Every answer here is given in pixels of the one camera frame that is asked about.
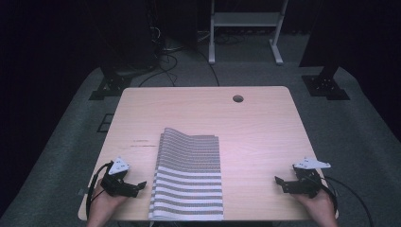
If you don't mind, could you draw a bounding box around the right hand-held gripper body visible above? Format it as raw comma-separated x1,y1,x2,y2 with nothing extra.
283,157,332,200

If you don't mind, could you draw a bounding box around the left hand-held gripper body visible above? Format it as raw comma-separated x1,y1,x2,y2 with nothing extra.
100,156,140,199

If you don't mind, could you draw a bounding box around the grey white striped cloth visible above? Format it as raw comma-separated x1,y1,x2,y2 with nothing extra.
148,127,225,221

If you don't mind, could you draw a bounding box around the person's left hand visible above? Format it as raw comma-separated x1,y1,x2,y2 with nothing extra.
90,179,128,219

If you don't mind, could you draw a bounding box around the person's right hand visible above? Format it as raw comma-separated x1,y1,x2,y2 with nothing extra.
290,187,338,219

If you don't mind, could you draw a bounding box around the black stand base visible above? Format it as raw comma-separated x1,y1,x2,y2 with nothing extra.
301,64,351,101
88,65,134,101

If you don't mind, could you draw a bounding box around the white metal stand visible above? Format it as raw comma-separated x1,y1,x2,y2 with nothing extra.
208,0,289,66

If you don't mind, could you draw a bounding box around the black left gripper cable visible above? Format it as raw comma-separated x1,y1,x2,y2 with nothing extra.
85,161,113,219

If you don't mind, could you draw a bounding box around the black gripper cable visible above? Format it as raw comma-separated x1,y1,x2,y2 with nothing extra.
85,161,113,219
310,174,339,216

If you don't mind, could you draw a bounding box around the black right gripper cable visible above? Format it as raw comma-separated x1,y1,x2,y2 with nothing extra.
310,174,339,216

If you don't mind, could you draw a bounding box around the black cable on floor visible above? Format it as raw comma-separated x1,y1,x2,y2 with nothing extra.
323,175,375,227

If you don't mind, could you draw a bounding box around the tangle of black floor cables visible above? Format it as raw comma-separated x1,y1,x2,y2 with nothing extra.
137,25,221,88

